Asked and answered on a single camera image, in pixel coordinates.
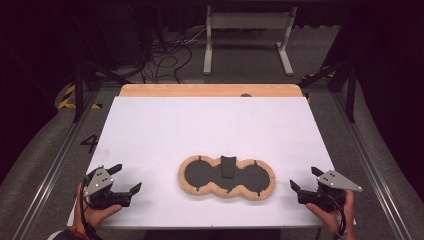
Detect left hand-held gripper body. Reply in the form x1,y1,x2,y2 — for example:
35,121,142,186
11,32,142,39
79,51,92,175
82,165,132,211

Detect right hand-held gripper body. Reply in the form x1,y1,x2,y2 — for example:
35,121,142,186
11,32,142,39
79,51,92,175
297,169,364,213

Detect person's left hand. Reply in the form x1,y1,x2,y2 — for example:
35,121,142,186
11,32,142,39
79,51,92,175
73,182,124,233

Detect person's right hand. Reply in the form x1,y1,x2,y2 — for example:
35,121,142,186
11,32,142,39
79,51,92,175
305,189,356,239

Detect black metal stand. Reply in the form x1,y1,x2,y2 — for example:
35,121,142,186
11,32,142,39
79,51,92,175
299,61,358,123
70,6,132,123

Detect white table cover board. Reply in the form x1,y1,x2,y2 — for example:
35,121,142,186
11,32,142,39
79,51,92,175
66,96,357,231

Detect left hand-held gripper black cable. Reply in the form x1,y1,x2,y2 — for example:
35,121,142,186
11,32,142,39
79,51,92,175
79,176,102,240

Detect hand-held gripper black cable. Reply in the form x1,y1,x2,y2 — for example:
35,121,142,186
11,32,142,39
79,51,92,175
79,176,102,240
324,191,348,240

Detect right hand-held gripper black cable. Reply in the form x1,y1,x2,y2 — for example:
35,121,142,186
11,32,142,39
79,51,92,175
324,191,348,240

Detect aluminium floor rail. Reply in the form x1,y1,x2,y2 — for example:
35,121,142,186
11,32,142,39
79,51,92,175
11,88,101,240
332,90,415,240

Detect black floor cables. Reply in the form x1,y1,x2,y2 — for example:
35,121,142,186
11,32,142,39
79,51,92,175
138,28,208,85

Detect white metal desk frame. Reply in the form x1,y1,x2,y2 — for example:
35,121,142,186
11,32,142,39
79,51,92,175
202,4,299,77

